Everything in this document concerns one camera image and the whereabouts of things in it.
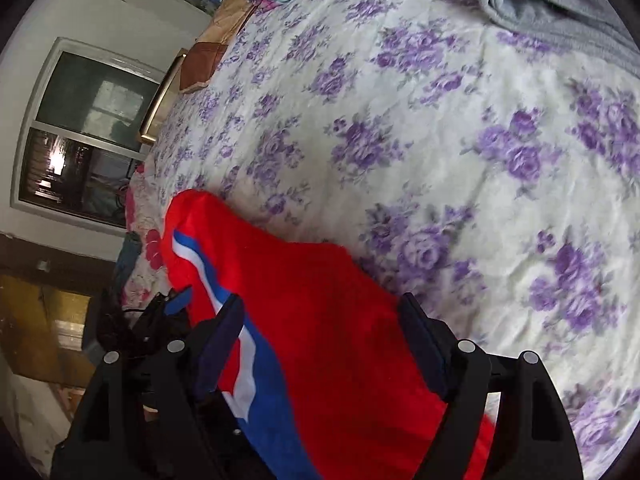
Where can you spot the window with white frame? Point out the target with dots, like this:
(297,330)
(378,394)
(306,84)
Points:
(79,143)

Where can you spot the folded grey pants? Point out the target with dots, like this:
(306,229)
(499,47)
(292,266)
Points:
(590,26)

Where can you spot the wooden bedside furniture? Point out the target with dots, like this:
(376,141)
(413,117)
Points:
(164,98)

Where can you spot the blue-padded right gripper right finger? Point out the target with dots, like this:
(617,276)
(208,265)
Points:
(532,439)

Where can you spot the purple floral bed sheet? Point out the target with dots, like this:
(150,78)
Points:
(493,175)

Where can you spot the brown orange pillow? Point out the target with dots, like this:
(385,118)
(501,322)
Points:
(205,55)

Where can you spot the red pants with striped waistband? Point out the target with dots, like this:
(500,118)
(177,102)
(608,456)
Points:
(321,379)

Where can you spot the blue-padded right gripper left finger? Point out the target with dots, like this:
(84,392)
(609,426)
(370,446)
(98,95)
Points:
(153,408)

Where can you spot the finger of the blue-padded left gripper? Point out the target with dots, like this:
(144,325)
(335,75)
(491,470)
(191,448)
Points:
(177,301)

